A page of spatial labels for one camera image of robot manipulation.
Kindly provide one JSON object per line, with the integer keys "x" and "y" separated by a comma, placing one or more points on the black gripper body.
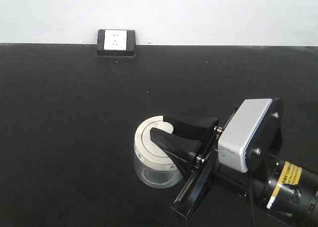
{"x": 261, "y": 160}

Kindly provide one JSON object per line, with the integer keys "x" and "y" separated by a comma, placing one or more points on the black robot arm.
{"x": 293, "y": 193}

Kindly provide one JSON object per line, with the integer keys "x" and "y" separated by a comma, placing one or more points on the glass jar with cream lid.
{"x": 152, "y": 165}

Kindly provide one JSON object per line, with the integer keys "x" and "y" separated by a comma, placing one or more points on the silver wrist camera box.
{"x": 234, "y": 140}

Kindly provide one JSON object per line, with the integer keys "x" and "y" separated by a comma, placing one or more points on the black and white power socket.
{"x": 116, "y": 43}

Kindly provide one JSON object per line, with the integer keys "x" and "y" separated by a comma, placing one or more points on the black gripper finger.
{"x": 181, "y": 151}
{"x": 201, "y": 129}

